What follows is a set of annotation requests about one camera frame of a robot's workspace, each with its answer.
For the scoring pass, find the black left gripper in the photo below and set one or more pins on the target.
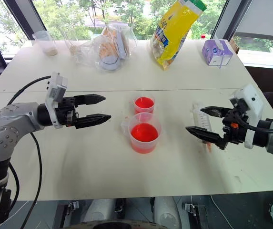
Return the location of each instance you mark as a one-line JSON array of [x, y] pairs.
[[65, 112]]

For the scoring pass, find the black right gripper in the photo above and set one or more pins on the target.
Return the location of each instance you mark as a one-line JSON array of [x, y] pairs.
[[234, 124]]

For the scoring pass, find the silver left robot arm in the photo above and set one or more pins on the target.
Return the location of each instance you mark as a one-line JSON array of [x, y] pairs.
[[5, 124]]

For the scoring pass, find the clear plastic syringe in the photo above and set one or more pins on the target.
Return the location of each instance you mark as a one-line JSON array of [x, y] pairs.
[[204, 121]]

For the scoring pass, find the small cup red liquid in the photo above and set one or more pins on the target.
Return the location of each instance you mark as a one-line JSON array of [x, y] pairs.
[[144, 105]]

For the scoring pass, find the large cup red liquid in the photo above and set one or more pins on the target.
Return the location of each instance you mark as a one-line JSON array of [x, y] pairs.
[[144, 134]]

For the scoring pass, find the clear measuring cup with grains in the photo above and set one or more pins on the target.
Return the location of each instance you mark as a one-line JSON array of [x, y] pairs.
[[46, 44]]

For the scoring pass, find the clear plastic bag with items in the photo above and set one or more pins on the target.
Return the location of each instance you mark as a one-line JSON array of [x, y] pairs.
[[111, 48]]

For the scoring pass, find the tall clear glass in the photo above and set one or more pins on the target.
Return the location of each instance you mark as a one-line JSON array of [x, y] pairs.
[[70, 44]]

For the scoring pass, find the purple tissue box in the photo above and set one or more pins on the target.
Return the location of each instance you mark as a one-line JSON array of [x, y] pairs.
[[217, 52]]

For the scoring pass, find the red bottle cap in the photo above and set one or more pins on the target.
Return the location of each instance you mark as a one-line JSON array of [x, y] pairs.
[[203, 36]]

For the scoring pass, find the yellow snack bag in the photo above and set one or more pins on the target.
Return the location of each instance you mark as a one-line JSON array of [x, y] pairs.
[[173, 33]]

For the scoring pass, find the white robot leg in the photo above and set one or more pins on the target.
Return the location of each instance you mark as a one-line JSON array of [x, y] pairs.
[[100, 210], [166, 212]]

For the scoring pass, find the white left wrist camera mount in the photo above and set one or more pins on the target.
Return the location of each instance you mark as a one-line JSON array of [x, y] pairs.
[[54, 91]]

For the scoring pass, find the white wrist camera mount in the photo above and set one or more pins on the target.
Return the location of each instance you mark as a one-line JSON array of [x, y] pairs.
[[54, 91], [251, 107]]

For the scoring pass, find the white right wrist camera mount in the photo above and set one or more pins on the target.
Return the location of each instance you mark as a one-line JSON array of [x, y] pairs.
[[251, 107]]

